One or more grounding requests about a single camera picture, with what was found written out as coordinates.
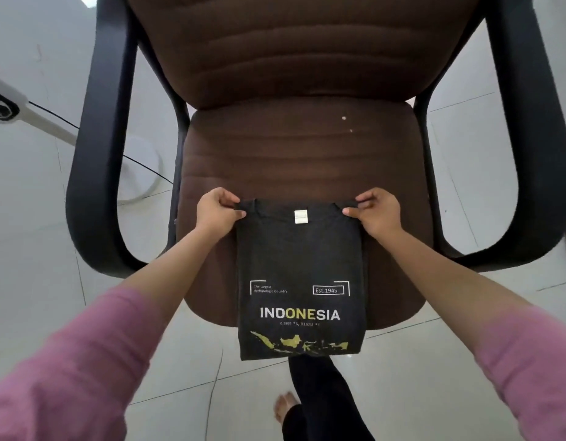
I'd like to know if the person's right forearm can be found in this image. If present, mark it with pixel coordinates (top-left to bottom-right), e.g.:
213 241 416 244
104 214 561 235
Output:
366 227 537 361

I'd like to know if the white standing device round base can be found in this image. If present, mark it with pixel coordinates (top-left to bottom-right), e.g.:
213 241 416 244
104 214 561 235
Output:
0 72 163 203

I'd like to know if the pink sleeve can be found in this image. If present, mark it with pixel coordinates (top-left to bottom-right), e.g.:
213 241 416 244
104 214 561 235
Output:
0 286 172 441
473 305 566 441

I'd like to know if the person's bare foot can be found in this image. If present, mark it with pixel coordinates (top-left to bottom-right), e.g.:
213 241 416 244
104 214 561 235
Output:
274 392 300 426

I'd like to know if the person's left hand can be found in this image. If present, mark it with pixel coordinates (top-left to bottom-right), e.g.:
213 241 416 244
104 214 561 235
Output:
195 187 247 239

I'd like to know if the black chair armrest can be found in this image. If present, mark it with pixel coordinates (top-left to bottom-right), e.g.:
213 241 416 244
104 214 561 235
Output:
65 0 193 279
413 0 566 274

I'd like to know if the pink right sleeve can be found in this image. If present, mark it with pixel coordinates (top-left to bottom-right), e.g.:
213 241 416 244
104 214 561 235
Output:
473 305 566 441

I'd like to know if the pink left sleeve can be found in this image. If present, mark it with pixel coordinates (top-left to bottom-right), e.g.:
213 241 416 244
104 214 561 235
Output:
0 286 172 441

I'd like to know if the thin black cable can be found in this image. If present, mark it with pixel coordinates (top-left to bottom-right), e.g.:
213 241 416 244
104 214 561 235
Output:
28 101 174 185

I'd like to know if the black printed t-shirt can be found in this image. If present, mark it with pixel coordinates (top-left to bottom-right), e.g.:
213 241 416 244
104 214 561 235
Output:
234 199 368 362

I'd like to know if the person's left forearm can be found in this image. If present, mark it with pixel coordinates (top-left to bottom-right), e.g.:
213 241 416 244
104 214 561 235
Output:
119 225 232 363

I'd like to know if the brown chair backrest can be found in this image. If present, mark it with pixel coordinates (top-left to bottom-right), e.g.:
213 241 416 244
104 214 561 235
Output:
126 0 489 111

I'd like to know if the brown chair seat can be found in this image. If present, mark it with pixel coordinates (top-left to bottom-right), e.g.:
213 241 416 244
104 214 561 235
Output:
175 97 434 332

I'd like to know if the person's right hand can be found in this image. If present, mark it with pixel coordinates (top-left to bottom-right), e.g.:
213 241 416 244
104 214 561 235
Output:
342 187 405 241

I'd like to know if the person's leg in black trousers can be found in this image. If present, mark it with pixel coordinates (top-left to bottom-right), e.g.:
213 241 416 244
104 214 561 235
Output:
282 356 376 441

